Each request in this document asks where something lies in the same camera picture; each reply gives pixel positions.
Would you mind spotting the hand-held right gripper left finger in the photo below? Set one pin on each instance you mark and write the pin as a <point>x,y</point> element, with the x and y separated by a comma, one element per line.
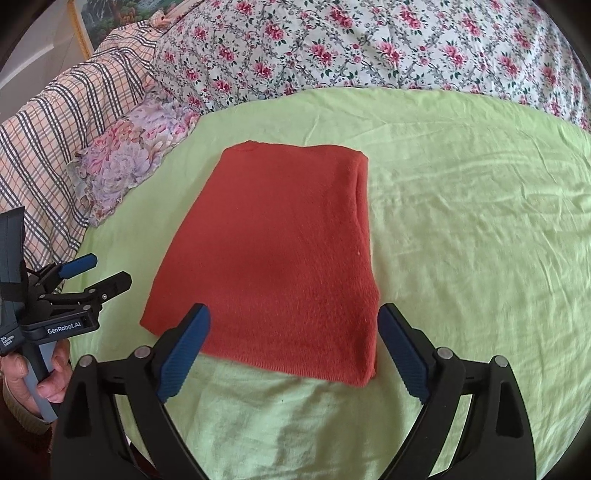
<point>183,353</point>

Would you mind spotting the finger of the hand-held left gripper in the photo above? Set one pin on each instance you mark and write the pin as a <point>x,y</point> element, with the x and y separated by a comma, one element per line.
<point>78,266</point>
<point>111,284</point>

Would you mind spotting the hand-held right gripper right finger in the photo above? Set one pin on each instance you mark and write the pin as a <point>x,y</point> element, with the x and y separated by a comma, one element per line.
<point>407,355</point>

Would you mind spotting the orange knitted sweater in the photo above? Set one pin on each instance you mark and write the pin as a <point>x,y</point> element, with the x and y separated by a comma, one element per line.
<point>272,249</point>

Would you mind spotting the person's left forearm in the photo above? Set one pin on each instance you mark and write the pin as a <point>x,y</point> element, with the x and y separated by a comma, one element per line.
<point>25,422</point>

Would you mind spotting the person's left hand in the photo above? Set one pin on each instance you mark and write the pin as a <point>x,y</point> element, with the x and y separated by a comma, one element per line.
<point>16,376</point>

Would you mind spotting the purple floral pillow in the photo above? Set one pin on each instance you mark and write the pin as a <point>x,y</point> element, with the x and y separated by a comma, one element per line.
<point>129,152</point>

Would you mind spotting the light green bed sheet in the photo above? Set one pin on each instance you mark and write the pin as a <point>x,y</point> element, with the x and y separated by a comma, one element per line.
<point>461,240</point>

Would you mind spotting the plaid checked blanket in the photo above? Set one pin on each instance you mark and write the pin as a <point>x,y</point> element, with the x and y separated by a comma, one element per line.
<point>69,120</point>

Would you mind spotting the gold framed landscape painting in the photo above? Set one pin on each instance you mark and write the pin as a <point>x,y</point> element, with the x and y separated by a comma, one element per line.
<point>115,21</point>

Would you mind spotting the white pink floral quilt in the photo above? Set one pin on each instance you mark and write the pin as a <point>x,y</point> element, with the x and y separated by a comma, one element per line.
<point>369,46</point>

